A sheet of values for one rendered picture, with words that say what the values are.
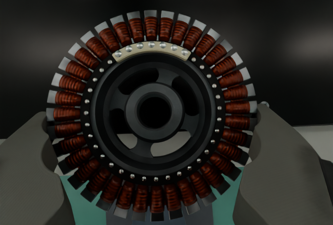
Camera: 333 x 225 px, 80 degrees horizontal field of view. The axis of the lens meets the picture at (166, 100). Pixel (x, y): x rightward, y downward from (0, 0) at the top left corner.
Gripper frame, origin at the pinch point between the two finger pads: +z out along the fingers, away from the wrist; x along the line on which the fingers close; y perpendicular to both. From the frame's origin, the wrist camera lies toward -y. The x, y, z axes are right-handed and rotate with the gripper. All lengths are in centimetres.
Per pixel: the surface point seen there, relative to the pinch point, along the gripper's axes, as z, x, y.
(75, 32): 8.6, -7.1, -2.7
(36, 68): 6.8, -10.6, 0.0
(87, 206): 46, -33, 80
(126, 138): 4.9, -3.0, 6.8
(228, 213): 42, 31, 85
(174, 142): 4.5, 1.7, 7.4
